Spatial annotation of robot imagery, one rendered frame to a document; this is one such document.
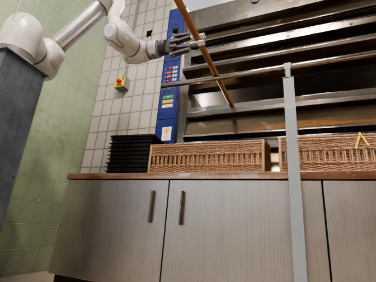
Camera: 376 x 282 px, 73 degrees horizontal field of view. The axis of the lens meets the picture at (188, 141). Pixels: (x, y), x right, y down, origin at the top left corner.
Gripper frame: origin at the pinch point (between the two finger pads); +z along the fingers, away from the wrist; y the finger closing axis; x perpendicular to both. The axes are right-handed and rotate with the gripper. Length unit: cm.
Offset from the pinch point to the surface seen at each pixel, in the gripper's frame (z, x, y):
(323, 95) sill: 57, -65, 3
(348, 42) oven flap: 71, -50, -21
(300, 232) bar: 39, -5, 82
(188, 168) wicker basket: -7, -15, 58
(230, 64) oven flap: 3, -50, -21
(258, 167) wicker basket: 25, -16, 58
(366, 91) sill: 79, -65, 3
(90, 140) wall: -118, -64, 21
